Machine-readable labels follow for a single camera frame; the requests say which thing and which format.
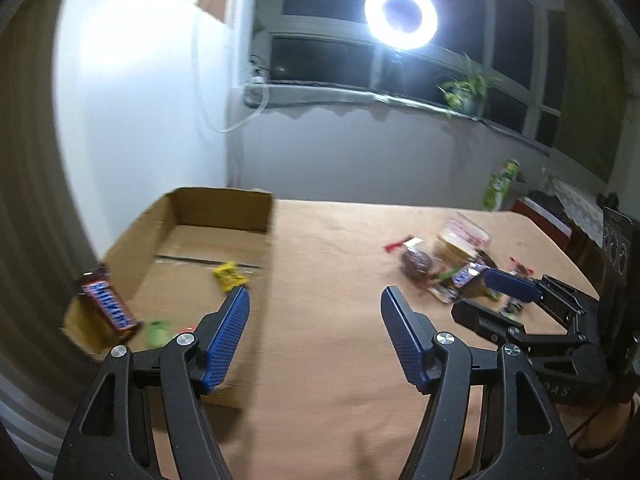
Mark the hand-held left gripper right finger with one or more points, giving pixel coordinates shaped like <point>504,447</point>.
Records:
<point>405,340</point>

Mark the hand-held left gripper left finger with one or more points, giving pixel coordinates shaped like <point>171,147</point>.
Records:
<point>230,340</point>

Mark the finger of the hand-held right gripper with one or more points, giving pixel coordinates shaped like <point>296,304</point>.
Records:
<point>510,285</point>
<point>480,322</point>

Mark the small chocolate bar blue label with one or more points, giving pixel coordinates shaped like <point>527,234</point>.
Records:
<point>465,276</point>

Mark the clear bread packet pink print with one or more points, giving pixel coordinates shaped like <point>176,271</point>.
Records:
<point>460,240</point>

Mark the cardboard box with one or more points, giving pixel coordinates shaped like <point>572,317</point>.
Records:
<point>200,240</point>

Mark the brown chocolate bar blue label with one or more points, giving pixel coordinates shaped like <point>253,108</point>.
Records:
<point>107,305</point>

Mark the person's right forearm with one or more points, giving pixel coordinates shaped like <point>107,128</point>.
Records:
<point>610,425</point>

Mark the red sachet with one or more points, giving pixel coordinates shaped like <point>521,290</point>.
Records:
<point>520,266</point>

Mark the dark snack packet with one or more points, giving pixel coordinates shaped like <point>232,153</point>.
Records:
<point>511,308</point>

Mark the small red snack packet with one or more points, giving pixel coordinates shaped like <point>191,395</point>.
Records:
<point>186,330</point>

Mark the yellow snack packet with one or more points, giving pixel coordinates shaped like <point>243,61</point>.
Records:
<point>227,275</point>

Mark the green snack packet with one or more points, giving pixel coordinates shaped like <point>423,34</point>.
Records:
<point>157,332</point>

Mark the red cabinet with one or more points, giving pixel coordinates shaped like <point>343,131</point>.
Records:
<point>540,215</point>

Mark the dark round pastry packet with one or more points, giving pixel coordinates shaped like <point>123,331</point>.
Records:
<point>415,260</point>

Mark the red candy wrapper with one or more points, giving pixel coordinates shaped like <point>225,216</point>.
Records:
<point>395,246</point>

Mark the tall green snack bag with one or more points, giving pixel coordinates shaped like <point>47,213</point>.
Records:
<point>500,185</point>

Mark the white lace cloth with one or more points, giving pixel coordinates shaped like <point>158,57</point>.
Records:
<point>580,210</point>

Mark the tan tablecloth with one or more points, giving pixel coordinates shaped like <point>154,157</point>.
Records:
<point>340,260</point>

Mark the potted green plant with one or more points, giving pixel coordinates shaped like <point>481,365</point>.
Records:
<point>467,97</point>

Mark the olive curtain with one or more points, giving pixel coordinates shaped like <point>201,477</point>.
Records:
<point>585,85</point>

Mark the white framed window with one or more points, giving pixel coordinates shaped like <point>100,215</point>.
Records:
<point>537,60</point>

